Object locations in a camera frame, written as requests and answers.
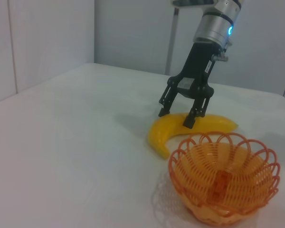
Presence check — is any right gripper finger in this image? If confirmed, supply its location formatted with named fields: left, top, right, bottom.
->
left=158, top=85, right=180, bottom=118
left=182, top=94, right=214, bottom=129

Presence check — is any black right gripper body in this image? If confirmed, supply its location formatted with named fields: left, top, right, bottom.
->
left=166, top=42, right=219, bottom=100

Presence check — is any yellow banana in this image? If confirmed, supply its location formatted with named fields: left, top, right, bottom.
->
left=146, top=112, right=239, bottom=160

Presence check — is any orange woven plastic basket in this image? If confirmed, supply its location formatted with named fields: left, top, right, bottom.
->
left=168, top=131, right=281, bottom=226

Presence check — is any grey right wrist connector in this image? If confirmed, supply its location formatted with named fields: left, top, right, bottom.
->
left=211, top=52, right=229, bottom=63

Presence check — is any white vertical pole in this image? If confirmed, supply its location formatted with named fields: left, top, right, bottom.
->
left=165, top=6, right=181, bottom=76

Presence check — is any robot head camera bar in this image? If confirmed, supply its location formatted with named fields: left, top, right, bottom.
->
left=172, top=0, right=218, bottom=8

